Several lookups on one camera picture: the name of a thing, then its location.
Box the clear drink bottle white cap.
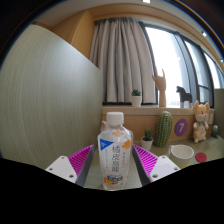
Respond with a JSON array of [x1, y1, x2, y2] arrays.
[[97, 111, 134, 192]]

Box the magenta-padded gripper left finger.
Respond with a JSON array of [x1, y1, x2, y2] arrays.
[[45, 144, 96, 188]]

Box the round purple number sign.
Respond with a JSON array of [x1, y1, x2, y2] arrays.
[[174, 118, 189, 137]]

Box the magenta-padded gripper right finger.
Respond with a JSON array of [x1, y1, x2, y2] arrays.
[[131, 143, 182, 187]]

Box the beige plush mouse toy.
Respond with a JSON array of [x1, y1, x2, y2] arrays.
[[192, 100, 211, 144]]

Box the ceiling lights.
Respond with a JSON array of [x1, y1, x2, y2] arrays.
[[142, 0, 224, 64]]

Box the dark-framed window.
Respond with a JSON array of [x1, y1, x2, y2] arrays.
[[138, 21, 224, 108]]

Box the dark horse figure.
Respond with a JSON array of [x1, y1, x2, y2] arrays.
[[175, 85, 194, 109]]

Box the small plant in white pot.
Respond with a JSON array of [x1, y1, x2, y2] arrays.
[[140, 128, 155, 151]]

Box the grey curtain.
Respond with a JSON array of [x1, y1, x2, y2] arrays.
[[89, 17, 158, 105]]

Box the tall green cactus figure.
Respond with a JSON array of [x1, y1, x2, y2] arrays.
[[153, 110, 174, 149]]

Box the flat round red coaster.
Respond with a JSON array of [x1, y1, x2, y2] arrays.
[[195, 152, 208, 163]]

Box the white and yellow cup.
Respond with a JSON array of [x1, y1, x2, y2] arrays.
[[167, 144, 195, 169]]

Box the potted plant in white planter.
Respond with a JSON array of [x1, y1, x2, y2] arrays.
[[130, 88, 143, 108]]

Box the grey-green desk partition panel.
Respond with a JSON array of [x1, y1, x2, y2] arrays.
[[0, 23, 104, 169], [213, 88, 224, 136]]

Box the small round green cactus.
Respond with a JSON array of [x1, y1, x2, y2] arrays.
[[211, 124, 220, 138]]

